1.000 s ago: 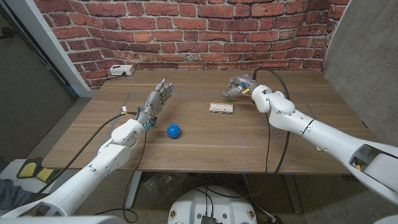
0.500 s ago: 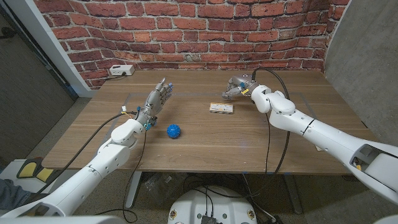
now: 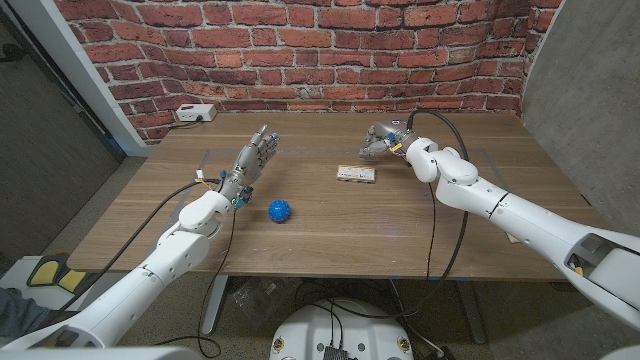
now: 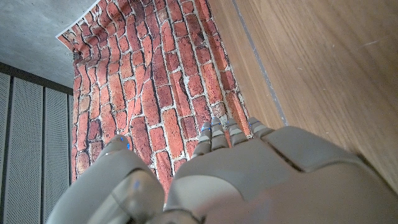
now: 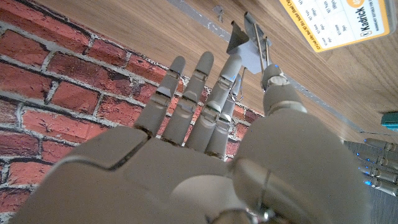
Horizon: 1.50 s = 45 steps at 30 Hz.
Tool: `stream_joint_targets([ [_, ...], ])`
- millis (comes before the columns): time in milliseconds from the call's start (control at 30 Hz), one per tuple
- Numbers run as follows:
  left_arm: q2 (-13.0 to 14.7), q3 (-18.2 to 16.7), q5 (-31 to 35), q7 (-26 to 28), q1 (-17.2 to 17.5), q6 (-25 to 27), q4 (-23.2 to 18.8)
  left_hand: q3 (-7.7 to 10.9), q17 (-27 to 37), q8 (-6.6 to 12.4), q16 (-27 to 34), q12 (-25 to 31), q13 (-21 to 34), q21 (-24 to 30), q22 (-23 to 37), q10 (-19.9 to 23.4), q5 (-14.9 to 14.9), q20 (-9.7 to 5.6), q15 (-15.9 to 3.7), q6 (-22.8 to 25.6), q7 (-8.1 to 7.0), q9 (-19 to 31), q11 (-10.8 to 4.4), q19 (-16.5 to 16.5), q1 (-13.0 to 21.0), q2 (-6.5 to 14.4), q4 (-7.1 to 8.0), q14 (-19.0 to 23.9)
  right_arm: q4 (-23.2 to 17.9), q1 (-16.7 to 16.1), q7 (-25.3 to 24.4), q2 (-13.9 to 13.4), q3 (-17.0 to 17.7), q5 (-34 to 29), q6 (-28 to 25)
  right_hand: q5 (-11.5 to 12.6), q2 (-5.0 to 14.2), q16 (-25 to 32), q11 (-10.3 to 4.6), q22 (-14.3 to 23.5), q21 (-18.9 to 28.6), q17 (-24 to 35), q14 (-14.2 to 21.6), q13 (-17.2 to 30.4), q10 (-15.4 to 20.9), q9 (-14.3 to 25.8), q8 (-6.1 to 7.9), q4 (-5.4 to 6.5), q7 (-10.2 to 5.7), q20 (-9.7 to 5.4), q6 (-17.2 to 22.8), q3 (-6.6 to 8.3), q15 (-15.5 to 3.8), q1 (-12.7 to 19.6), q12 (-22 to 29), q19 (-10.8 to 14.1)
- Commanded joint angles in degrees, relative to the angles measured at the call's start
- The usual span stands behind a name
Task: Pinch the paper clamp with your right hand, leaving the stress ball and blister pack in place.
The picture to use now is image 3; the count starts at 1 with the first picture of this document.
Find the person leg in jeans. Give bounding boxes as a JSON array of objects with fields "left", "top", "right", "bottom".
[{"left": 0, "top": 287, "right": 66, "bottom": 341}]

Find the white robot torso base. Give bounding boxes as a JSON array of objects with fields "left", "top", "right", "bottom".
[{"left": 269, "top": 298, "right": 415, "bottom": 360}]

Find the white door frame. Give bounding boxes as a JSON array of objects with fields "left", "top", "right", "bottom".
[{"left": 7, "top": 0, "right": 151, "bottom": 158}]

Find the black power strip cable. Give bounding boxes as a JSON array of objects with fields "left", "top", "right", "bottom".
[{"left": 169, "top": 115, "right": 205, "bottom": 130}]

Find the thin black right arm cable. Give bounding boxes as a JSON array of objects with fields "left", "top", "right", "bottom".
[{"left": 424, "top": 182, "right": 436, "bottom": 280}]

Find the grey metal table leg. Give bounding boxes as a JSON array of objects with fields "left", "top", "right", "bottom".
[
  {"left": 455, "top": 279, "right": 487, "bottom": 345},
  {"left": 201, "top": 274, "right": 230, "bottom": 336}
]

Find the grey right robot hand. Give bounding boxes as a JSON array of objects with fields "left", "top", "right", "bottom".
[{"left": 358, "top": 118, "right": 419, "bottom": 162}]

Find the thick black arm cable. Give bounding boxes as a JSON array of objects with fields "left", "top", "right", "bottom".
[
  {"left": 299, "top": 108, "right": 471, "bottom": 321},
  {"left": 52, "top": 178, "right": 224, "bottom": 316}
]

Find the yellow black foot pedal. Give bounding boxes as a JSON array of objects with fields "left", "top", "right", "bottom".
[{"left": 25, "top": 253, "right": 101, "bottom": 297}]

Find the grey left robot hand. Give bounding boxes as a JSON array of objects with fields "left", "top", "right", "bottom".
[{"left": 217, "top": 124, "right": 280, "bottom": 206}]

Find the red brick printed backdrop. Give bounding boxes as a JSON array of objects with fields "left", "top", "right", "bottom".
[{"left": 53, "top": 0, "right": 564, "bottom": 146}]

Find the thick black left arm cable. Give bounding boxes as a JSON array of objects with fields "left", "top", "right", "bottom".
[{"left": 52, "top": 178, "right": 224, "bottom": 316}]

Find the blue spiky stress ball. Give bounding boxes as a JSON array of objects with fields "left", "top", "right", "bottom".
[{"left": 267, "top": 199, "right": 292, "bottom": 224}]

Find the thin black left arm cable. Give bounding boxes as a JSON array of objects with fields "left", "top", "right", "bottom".
[{"left": 154, "top": 208, "right": 237, "bottom": 360}]

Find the clear plastic bag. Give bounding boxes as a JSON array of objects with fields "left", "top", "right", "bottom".
[{"left": 230, "top": 277, "right": 301, "bottom": 326}]

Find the white power strip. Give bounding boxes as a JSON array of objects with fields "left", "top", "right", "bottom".
[{"left": 175, "top": 103, "right": 218, "bottom": 123}]

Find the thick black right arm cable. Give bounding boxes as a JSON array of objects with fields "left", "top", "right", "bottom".
[{"left": 299, "top": 108, "right": 471, "bottom": 321}]

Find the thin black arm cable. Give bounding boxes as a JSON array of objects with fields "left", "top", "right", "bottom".
[
  {"left": 424, "top": 182, "right": 436, "bottom": 280},
  {"left": 154, "top": 208, "right": 237, "bottom": 360}
]

